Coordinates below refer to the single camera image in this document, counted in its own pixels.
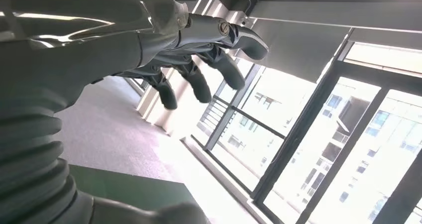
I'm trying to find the grey roller blind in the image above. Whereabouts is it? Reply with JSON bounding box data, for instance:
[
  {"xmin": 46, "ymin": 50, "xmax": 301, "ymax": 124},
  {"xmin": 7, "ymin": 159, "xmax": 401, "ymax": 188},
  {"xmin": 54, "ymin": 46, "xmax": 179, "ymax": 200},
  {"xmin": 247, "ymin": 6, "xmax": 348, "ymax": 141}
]
[{"xmin": 235, "ymin": 18, "xmax": 352, "ymax": 84}]

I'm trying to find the black window frame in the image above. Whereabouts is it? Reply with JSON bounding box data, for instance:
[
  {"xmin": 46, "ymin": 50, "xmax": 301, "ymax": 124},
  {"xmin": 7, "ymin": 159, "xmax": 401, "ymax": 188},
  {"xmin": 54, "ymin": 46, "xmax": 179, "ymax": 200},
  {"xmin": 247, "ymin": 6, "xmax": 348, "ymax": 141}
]
[{"xmin": 191, "ymin": 28, "xmax": 422, "ymax": 224}]

